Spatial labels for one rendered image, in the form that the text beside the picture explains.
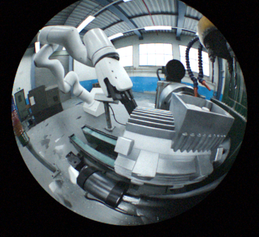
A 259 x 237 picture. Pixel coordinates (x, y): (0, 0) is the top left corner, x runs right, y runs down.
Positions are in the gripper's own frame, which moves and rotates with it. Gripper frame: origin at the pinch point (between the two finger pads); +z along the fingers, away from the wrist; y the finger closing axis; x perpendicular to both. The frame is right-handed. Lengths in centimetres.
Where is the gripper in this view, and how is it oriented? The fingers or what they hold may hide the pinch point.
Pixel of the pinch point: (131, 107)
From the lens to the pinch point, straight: 20.9
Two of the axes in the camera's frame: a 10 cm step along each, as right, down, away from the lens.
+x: 8.1, -3.4, -4.8
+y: -3.5, 3.6, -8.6
